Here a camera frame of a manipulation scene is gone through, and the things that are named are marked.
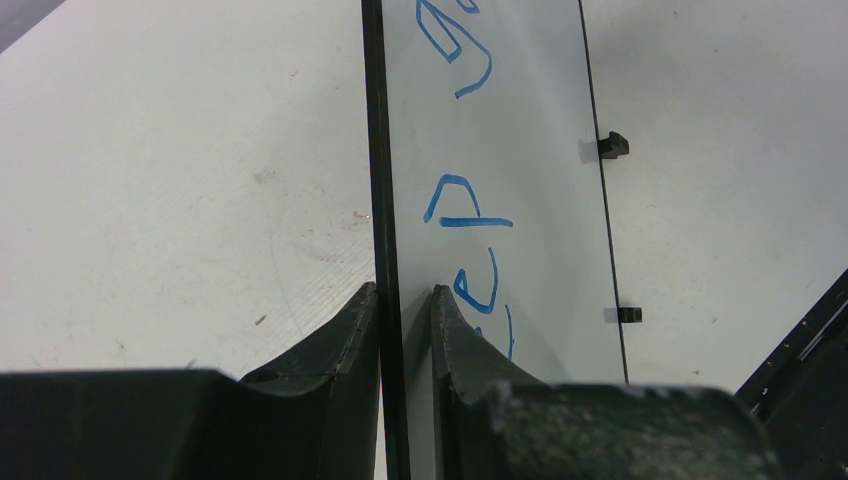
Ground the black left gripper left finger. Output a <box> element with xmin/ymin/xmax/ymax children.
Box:
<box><xmin>1</xmin><ymin>282</ymin><xmax>379</xmax><ymax>479</ymax></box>

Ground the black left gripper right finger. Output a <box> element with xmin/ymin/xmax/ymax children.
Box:
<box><xmin>430</xmin><ymin>285</ymin><xmax>782</xmax><ymax>479</ymax></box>

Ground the white whiteboard black frame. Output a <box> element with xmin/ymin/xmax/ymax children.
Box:
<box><xmin>362</xmin><ymin>1</ymin><xmax>628</xmax><ymax>479</ymax></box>

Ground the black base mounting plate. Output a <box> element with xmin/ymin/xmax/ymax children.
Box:
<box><xmin>735</xmin><ymin>273</ymin><xmax>847</xmax><ymax>479</ymax></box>

